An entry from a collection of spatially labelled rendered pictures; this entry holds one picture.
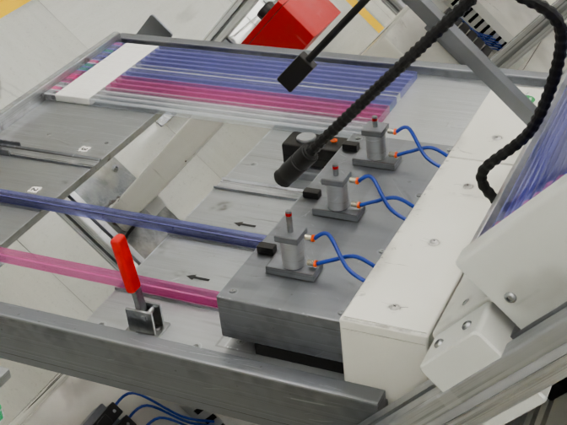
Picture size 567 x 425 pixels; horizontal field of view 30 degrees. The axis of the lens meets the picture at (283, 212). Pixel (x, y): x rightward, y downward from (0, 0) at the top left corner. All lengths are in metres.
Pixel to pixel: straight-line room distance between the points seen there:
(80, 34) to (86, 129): 1.35
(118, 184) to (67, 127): 1.07
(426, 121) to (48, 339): 0.58
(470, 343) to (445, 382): 0.05
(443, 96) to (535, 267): 0.72
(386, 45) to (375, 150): 1.28
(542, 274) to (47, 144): 0.85
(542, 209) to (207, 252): 0.51
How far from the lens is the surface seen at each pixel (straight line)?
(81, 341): 1.07
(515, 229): 0.76
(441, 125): 1.39
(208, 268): 1.14
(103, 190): 2.53
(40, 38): 2.75
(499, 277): 0.78
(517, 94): 1.08
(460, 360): 0.81
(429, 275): 0.96
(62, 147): 1.45
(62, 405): 1.48
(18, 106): 1.56
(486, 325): 0.80
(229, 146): 2.84
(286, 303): 0.97
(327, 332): 0.95
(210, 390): 1.01
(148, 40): 1.72
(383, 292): 0.94
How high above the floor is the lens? 1.85
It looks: 41 degrees down
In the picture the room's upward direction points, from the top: 48 degrees clockwise
